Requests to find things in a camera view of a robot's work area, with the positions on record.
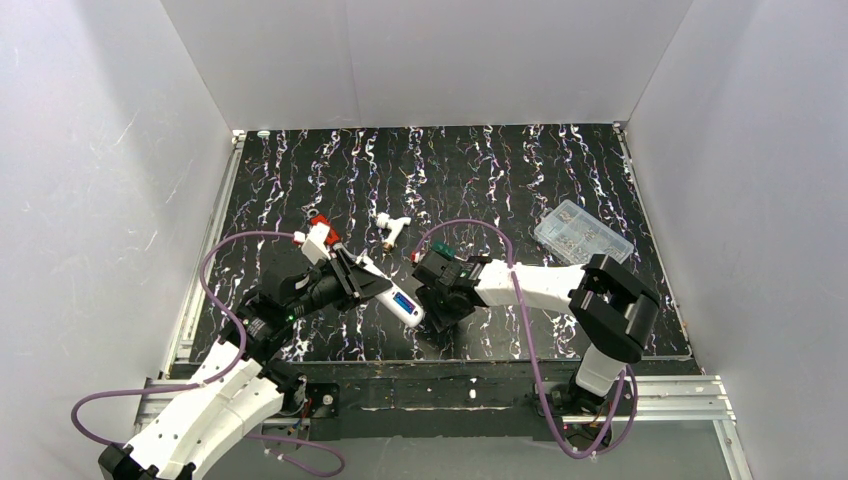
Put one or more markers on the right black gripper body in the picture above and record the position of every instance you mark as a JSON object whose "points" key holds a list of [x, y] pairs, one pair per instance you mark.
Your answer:
{"points": [[439, 291]]}

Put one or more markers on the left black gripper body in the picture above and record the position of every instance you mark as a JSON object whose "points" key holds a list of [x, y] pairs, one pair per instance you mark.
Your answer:
{"points": [[348, 280]]}

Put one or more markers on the blue battery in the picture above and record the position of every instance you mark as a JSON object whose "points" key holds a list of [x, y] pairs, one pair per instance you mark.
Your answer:
{"points": [[404, 303]]}

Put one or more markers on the white remote control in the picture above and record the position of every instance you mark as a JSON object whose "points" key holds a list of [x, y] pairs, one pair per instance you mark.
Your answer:
{"points": [[386, 297]]}

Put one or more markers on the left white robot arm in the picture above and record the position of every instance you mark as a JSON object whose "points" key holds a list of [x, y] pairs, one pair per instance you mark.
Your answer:
{"points": [[242, 381]]}

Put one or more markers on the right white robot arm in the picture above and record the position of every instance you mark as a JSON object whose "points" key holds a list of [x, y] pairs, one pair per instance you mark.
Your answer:
{"points": [[614, 308]]}

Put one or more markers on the white plastic faucet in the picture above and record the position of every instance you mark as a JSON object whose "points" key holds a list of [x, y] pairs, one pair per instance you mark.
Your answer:
{"points": [[394, 226]]}

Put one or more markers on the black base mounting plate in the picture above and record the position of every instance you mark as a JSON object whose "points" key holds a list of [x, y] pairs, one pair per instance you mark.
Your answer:
{"points": [[323, 385]]}

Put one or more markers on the clear plastic screw box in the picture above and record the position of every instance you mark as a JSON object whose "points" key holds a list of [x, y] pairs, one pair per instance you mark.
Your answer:
{"points": [[573, 236]]}

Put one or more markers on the green handle screwdriver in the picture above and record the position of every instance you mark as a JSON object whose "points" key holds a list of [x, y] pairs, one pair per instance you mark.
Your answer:
{"points": [[443, 249]]}

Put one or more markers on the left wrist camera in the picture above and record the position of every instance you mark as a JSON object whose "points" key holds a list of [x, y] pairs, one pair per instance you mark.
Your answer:
{"points": [[313, 244]]}

